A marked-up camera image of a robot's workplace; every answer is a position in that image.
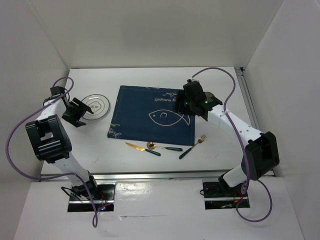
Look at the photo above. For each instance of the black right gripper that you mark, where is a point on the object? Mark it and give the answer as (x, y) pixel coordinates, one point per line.
(181, 97)

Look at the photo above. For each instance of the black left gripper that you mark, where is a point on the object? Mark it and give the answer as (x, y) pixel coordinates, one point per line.
(81, 108)

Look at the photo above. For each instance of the white plate green rim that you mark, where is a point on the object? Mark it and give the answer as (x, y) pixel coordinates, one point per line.
(99, 105)

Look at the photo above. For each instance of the gold fork green handle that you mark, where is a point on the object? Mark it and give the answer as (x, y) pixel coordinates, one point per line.
(199, 141)

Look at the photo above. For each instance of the blue fish-print placemat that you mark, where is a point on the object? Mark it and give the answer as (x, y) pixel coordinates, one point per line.
(146, 114)

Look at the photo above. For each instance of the gold spoon green handle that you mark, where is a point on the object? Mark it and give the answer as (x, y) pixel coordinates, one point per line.
(152, 146)

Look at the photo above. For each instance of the gold knife green handle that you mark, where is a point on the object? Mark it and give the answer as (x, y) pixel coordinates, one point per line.
(143, 149)

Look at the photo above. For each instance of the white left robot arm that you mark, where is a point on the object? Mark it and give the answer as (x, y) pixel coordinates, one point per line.
(51, 143)

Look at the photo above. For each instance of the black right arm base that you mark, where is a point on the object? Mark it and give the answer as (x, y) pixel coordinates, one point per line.
(217, 199)

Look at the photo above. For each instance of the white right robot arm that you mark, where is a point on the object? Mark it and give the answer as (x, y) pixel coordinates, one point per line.
(260, 150)

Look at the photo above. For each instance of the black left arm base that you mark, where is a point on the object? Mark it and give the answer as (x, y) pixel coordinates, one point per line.
(103, 199)

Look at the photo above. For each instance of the aluminium right side rail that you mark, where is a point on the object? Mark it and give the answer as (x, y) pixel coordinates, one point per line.
(239, 71)

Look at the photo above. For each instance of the aluminium rail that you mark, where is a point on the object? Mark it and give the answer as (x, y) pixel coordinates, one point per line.
(239, 71)
(157, 175)

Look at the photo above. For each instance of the aluminium front rail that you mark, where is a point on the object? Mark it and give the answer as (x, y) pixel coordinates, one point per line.
(157, 175)

